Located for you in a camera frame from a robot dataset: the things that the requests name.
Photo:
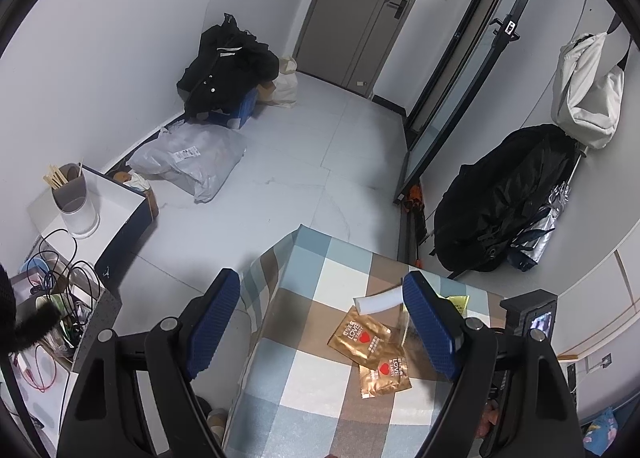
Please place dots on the white-topped dark blue box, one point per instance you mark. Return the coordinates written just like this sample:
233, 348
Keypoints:
117, 218

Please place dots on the blue printed cloth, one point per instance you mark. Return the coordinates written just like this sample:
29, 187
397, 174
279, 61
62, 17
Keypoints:
600, 433

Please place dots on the blue cardboard box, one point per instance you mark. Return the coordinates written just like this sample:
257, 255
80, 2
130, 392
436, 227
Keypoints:
242, 108

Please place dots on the beige cloth bag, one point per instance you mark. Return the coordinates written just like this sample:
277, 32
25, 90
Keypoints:
286, 85

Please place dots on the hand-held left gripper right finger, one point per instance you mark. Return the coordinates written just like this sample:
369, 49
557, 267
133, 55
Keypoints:
430, 323

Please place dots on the person's right hand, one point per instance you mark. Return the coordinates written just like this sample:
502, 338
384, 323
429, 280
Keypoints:
492, 415

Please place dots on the black jacket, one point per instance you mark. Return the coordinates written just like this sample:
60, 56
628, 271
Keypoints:
225, 73

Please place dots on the black-framed glass door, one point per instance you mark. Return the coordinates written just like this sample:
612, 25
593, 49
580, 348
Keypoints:
450, 103

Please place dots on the bundle of wooden chopsticks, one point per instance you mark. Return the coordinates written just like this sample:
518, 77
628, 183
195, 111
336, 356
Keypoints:
55, 177

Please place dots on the grey speckled open box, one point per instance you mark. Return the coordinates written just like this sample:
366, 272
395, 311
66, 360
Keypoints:
97, 320

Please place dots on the checked tablecloth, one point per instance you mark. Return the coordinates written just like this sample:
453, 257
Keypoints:
350, 388

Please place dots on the grey and white cup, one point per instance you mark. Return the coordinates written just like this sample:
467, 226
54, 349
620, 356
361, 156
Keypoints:
75, 208

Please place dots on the black fuzzy cloth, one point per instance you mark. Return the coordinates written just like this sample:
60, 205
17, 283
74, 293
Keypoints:
30, 325

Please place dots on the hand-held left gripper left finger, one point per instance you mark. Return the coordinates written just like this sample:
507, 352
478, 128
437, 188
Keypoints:
212, 323

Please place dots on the beige slipper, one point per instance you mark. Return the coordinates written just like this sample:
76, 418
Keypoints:
216, 420

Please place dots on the white tote bag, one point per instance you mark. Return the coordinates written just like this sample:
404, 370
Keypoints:
587, 88

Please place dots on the black backpack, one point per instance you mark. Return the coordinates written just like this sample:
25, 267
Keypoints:
500, 203

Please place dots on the grey-brown door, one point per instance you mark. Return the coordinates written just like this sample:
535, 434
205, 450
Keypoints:
360, 13

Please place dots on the yellow packet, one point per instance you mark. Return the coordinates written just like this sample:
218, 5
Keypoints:
457, 305

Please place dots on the silver folded umbrella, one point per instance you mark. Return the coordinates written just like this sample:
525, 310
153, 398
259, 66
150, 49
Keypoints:
542, 223

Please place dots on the gold heart-print packet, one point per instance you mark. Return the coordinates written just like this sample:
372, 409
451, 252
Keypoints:
385, 373
357, 335

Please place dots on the small orange item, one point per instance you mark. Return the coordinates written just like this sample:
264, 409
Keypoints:
412, 198

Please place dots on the grey plastic mailing bag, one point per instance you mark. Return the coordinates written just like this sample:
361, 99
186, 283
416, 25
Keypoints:
190, 158

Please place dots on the small brown round item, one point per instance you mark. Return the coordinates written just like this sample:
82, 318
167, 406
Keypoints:
120, 177

